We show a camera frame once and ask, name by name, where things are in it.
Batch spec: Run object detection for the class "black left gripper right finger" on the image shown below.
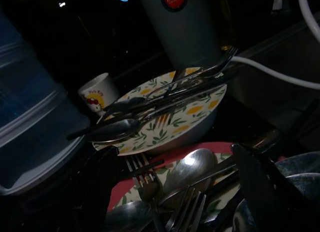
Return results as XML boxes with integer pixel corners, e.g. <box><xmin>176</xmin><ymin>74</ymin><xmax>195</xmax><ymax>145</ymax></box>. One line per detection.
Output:
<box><xmin>231</xmin><ymin>143</ymin><xmax>298</xmax><ymax>232</ymax></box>

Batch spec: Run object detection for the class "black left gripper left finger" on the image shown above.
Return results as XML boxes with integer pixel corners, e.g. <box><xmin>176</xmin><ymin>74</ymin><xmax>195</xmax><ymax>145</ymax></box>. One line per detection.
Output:
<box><xmin>69</xmin><ymin>146</ymin><xmax>120</xmax><ymax>232</ymax></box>

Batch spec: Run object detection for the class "pink rimmed patterned plate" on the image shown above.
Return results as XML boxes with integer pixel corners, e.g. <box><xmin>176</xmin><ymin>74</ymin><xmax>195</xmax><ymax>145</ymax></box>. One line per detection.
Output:
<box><xmin>107</xmin><ymin>141</ymin><xmax>287</xmax><ymax>232</ymax></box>

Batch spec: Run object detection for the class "steel fork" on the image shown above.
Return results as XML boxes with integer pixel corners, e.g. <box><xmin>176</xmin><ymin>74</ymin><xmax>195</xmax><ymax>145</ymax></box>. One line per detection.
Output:
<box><xmin>172</xmin><ymin>46</ymin><xmax>239</xmax><ymax>84</ymax></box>
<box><xmin>163</xmin><ymin>186</ymin><xmax>208</xmax><ymax>232</ymax></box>
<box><xmin>124</xmin><ymin>154</ymin><xmax>163</xmax><ymax>232</ymax></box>

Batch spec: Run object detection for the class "black chopstick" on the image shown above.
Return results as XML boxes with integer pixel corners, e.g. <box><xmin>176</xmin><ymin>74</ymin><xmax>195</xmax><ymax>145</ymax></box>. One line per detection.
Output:
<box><xmin>66</xmin><ymin>78</ymin><xmax>227</xmax><ymax>142</ymax></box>
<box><xmin>132</xmin><ymin>159</ymin><xmax>165</xmax><ymax>175</ymax></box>

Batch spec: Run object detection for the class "lemon pattern bowl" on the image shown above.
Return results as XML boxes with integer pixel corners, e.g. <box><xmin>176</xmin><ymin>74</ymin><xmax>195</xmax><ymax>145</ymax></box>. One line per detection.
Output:
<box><xmin>92</xmin><ymin>67</ymin><xmax>228</xmax><ymax>157</ymax></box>

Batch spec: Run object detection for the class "stainless steel sink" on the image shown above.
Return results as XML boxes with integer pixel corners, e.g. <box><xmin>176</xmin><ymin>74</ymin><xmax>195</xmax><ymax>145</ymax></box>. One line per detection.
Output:
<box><xmin>224</xmin><ymin>17</ymin><xmax>320</xmax><ymax>148</ymax></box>

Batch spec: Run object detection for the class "white cartoon print cup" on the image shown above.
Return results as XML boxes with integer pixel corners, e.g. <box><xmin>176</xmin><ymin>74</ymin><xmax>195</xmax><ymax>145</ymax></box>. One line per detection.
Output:
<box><xmin>77</xmin><ymin>72</ymin><xmax>121</xmax><ymax>117</ymax></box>

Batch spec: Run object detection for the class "translucent tiered plastic container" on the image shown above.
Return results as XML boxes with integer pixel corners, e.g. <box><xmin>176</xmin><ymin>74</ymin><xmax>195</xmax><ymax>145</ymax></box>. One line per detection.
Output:
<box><xmin>0</xmin><ymin>12</ymin><xmax>91</xmax><ymax>197</ymax></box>

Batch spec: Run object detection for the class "glass oil bottle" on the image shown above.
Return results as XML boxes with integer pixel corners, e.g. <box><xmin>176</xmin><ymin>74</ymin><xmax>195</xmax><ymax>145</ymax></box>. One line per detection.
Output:
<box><xmin>217</xmin><ymin>0</ymin><xmax>238</xmax><ymax>52</ymax></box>

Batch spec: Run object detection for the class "grey water filter canister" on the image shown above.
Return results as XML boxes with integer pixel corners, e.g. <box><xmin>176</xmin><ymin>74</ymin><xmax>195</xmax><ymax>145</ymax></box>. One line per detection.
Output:
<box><xmin>136</xmin><ymin>0</ymin><xmax>223</xmax><ymax>70</ymax></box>

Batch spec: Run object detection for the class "chrome faucet pipe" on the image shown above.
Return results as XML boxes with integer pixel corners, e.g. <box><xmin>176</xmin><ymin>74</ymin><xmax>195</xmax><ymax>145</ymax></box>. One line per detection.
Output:
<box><xmin>271</xmin><ymin>0</ymin><xmax>288</xmax><ymax>12</ymax></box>

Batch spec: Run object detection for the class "white water hose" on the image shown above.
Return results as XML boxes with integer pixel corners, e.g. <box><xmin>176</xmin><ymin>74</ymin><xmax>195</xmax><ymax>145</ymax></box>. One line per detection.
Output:
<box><xmin>231</xmin><ymin>0</ymin><xmax>320</xmax><ymax>90</ymax></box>

